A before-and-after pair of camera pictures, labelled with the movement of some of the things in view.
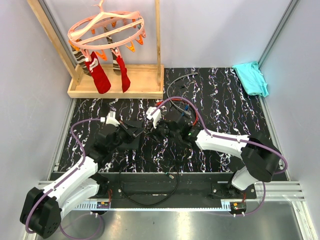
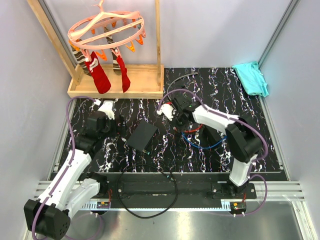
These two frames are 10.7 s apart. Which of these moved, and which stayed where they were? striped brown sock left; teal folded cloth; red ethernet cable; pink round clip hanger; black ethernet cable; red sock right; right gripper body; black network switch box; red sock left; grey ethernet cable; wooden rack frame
Moved: black network switch box; right gripper body; red ethernet cable; black ethernet cable
Stayed: teal folded cloth; grey ethernet cable; striped brown sock left; wooden rack frame; red sock left; red sock right; pink round clip hanger
